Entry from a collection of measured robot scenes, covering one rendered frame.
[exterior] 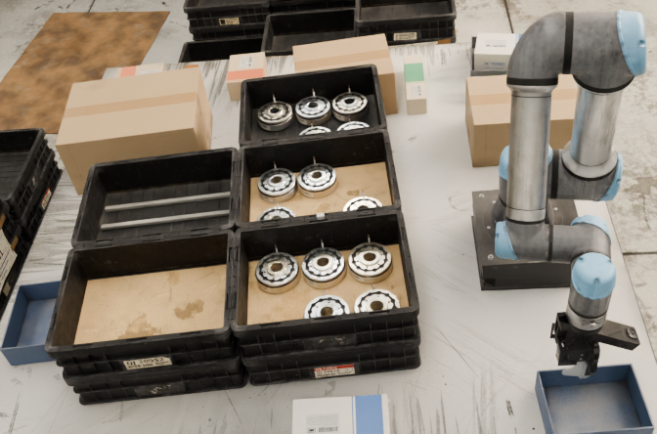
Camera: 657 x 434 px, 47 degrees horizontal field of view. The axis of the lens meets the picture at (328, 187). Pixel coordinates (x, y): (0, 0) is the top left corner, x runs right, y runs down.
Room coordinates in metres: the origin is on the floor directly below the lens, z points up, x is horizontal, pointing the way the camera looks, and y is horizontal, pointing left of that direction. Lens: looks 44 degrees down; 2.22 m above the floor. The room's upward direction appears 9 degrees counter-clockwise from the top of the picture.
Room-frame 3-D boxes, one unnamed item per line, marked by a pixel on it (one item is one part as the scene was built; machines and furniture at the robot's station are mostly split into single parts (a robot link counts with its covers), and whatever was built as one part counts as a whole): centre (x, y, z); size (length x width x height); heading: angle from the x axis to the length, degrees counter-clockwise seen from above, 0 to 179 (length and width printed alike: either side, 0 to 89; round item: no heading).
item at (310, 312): (1.03, 0.05, 0.86); 0.10 x 0.10 x 0.01
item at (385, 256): (1.17, -0.07, 0.86); 0.10 x 0.10 x 0.01
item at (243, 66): (2.16, 0.21, 0.74); 0.16 x 0.12 x 0.07; 175
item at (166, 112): (1.87, 0.55, 0.80); 0.40 x 0.30 x 0.20; 88
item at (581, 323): (0.85, -0.46, 0.97); 0.08 x 0.08 x 0.05
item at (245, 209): (1.41, 0.03, 0.87); 0.40 x 0.30 x 0.11; 87
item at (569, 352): (0.86, -0.45, 0.89); 0.09 x 0.08 x 0.12; 85
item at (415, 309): (1.11, 0.04, 0.92); 0.40 x 0.30 x 0.02; 87
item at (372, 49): (2.00, -0.10, 0.78); 0.30 x 0.22 x 0.16; 89
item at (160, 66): (2.20, 0.58, 0.74); 0.16 x 0.12 x 0.07; 88
